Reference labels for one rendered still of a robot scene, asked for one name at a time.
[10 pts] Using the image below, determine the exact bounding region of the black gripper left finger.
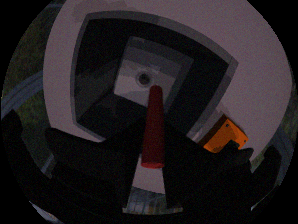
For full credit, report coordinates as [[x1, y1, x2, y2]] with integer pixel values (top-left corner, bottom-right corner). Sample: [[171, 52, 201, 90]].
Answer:
[[44, 117, 145, 208]]

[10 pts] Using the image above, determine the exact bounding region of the dark red peg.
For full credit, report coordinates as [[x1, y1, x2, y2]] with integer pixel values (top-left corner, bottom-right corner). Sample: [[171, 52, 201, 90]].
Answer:
[[141, 85, 165, 169]]

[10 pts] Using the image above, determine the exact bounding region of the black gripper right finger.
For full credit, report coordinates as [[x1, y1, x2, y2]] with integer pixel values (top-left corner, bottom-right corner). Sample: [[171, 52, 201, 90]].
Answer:
[[162, 120, 254, 209]]

